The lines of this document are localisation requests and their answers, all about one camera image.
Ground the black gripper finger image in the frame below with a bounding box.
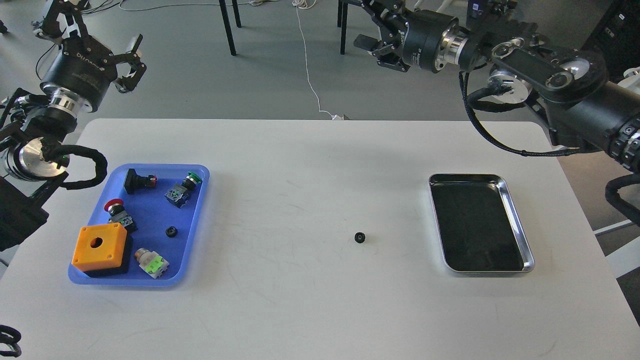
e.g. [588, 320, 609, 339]
[358, 0, 412, 35]
[105, 34, 148, 94]
[31, 0, 91, 51]
[353, 34, 409, 72]

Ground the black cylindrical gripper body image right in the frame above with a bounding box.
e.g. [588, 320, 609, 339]
[400, 10, 461, 74]

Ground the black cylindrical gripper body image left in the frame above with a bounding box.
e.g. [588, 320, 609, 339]
[39, 39, 118, 113]

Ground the small black gear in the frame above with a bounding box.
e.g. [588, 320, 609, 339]
[165, 226, 178, 239]
[353, 232, 366, 244]

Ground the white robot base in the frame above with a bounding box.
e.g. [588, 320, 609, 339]
[617, 66, 640, 95]

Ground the blue plastic tray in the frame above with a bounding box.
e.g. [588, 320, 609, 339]
[67, 163, 210, 287]

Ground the silver metal tray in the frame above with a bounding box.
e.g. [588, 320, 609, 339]
[429, 173, 535, 276]

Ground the black table leg right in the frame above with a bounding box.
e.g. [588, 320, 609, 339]
[336, 0, 349, 55]

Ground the black table leg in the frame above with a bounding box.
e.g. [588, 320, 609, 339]
[336, 0, 349, 55]
[217, 0, 242, 57]

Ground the black table leg left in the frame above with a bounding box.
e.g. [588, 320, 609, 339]
[217, 0, 242, 57]

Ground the red mushroom emergency button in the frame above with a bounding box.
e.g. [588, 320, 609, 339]
[103, 198, 138, 233]

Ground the black equipment case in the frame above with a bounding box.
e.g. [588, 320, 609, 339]
[583, 0, 640, 83]

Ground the black floor cable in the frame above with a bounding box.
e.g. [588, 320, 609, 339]
[80, 0, 126, 16]

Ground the white floor cable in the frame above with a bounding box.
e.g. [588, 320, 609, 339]
[119, 0, 346, 121]

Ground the green push button switch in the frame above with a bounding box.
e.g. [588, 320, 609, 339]
[164, 171, 202, 208]

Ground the orange button enclosure box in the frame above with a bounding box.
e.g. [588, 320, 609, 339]
[70, 222, 133, 278]

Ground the clear green switch module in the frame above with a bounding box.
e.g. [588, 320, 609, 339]
[134, 248, 170, 280]

